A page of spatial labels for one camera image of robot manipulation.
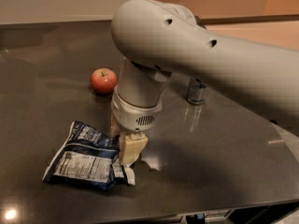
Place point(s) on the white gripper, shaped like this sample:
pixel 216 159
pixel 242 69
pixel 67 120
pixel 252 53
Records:
pixel 132 115

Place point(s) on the blue chip bag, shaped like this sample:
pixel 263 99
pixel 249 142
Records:
pixel 89 158

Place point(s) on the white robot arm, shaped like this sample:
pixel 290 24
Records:
pixel 158 40

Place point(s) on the red apple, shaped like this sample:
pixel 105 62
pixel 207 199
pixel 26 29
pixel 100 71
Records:
pixel 103 81

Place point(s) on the silver blue drink can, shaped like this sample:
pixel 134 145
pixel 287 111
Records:
pixel 195 93

